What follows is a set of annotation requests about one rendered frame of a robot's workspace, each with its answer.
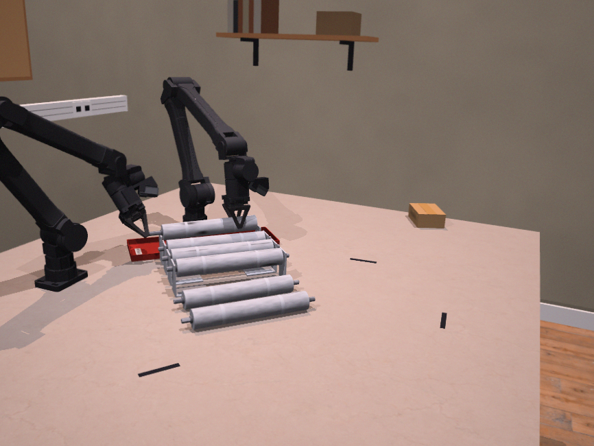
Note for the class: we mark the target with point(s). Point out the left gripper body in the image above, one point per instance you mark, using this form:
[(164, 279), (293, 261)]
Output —
[(232, 195)]

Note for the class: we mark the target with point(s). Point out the red scrap tray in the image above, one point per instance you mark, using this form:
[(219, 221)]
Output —
[(142, 249)]

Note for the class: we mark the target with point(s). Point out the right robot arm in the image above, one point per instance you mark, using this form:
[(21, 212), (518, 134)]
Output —
[(60, 235)]

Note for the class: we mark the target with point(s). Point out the brown cardboard box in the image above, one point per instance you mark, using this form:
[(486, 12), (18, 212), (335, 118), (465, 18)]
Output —
[(425, 215)]

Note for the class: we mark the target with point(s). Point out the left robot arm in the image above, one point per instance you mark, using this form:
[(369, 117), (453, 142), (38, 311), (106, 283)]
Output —
[(229, 143)]

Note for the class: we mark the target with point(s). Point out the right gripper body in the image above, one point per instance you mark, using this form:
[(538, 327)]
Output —
[(120, 202)]

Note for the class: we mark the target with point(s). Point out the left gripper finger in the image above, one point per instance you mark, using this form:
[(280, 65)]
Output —
[(228, 212), (232, 210)]

